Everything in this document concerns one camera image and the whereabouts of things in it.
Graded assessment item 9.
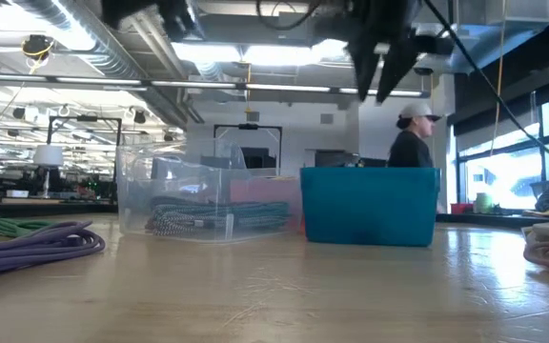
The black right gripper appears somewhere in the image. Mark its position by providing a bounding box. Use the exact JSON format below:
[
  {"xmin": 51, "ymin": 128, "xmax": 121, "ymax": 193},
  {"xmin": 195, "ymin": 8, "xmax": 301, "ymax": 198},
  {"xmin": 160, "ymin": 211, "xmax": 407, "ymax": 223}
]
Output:
[{"xmin": 324, "ymin": 0, "xmax": 455, "ymax": 104}]

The teal braided cable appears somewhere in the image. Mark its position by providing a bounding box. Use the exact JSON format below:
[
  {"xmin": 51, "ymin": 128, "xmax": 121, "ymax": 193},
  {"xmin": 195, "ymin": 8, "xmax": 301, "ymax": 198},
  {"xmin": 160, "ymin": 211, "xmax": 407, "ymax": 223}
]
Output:
[{"xmin": 152, "ymin": 199, "xmax": 291, "ymax": 231}]

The black white braided cable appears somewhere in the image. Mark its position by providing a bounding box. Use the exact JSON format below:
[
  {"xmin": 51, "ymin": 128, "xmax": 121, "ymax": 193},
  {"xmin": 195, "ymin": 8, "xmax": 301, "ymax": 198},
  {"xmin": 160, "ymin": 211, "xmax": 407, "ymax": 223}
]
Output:
[{"xmin": 144, "ymin": 195, "xmax": 237, "ymax": 238}]

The person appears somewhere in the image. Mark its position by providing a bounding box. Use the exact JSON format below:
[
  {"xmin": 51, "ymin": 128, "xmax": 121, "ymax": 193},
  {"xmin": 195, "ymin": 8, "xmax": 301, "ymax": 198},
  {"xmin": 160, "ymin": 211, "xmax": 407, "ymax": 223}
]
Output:
[{"xmin": 387, "ymin": 101, "xmax": 443, "ymax": 169}]

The teal plastic bin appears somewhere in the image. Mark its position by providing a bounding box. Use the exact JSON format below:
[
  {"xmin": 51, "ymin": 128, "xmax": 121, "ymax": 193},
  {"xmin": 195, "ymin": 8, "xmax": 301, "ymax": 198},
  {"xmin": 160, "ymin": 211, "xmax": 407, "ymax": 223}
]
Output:
[{"xmin": 299, "ymin": 166, "xmax": 442, "ymax": 249}]

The pink plastic bin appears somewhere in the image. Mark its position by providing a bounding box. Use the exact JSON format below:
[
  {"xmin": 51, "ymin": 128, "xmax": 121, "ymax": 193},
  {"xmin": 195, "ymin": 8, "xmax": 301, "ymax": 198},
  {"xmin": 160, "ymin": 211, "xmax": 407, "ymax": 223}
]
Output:
[{"xmin": 229, "ymin": 175, "xmax": 304, "ymax": 233}]

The pale green roll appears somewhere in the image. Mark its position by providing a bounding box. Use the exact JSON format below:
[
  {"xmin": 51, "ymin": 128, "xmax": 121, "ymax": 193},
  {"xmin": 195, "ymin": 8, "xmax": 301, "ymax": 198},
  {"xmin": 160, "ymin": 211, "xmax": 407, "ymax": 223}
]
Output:
[{"xmin": 474, "ymin": 192, "xmax": 495, "ymax": 215}]

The black office desk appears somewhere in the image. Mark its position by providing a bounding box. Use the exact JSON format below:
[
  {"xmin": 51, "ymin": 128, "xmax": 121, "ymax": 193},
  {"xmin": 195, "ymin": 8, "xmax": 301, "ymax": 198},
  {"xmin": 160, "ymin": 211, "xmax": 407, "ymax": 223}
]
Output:
[{"xmin": 435, "ymin": 212, "xmax": 549, "ymax": 229}]

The clear plastic bin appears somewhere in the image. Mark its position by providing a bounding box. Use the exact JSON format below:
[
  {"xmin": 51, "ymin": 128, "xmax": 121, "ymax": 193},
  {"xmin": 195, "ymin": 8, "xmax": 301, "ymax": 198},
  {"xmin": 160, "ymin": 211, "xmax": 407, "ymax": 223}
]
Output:
[{"xmin": 115, "ymin": 137, "xmax": 305, "ymax": 243}]

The ceiling light bar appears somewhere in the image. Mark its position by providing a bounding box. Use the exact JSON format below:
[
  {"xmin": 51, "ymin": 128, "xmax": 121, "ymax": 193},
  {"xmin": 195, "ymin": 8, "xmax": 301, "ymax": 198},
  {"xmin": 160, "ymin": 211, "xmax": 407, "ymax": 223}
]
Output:
[{"xmin": 0, "ymin": 71, "xmax": 431, "ymax": 99}]

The white table lamp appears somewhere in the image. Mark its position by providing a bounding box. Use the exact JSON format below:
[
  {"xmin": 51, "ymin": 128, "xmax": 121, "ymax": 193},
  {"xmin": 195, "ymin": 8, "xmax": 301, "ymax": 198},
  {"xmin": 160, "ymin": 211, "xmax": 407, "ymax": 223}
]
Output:
[{"xmin": 32, "ymin": 144, "xmax": 65, "ymax": 199}]

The black work table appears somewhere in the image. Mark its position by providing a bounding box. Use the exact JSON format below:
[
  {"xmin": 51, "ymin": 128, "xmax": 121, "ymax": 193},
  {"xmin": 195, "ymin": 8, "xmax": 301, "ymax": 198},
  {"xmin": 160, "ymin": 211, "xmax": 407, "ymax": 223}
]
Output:
[{"xmin": 0, "ymin": 197, "xmax": 119, "ymax": 216}]

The metal ceiling duct box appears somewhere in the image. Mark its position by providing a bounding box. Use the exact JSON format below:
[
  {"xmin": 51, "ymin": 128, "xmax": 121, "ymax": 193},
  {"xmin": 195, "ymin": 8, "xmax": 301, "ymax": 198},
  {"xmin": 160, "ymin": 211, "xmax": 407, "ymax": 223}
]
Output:
[{"xmin": 445, "ymin": 0, "xmax": 549, "ymax": 75}]

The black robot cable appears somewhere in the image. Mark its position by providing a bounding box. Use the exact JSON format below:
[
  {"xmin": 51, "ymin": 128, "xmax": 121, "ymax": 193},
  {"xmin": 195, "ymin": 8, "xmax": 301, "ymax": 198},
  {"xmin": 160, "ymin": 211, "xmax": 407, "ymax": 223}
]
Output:
[{"xmin": 421, "ymin": 0, "xmax": 549, "ymax": 183}]

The silver ventilation duct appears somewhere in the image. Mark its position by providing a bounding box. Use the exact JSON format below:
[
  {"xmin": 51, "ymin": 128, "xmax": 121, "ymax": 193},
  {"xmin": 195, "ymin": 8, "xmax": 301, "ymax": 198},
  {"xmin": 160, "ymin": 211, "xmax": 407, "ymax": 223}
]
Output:
[{"xmin": 11, "ymin": 0, "xmax": 228, "ymax": 128}]

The yellow black cord reel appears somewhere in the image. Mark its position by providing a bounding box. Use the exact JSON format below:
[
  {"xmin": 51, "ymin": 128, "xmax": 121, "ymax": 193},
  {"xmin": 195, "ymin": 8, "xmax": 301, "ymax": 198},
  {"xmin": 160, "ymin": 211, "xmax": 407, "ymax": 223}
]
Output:
[{"xmin": 20, "ymin": 33, "xmax": 56, "ymax": 62}]

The purple braided cable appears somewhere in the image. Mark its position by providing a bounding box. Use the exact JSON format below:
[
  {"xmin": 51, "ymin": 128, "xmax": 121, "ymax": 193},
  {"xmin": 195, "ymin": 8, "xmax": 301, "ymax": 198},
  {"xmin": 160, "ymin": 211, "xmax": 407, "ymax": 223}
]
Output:
[{"xmin": 0, "ymin": 219, "xmax": 107, "ymax": 281}]

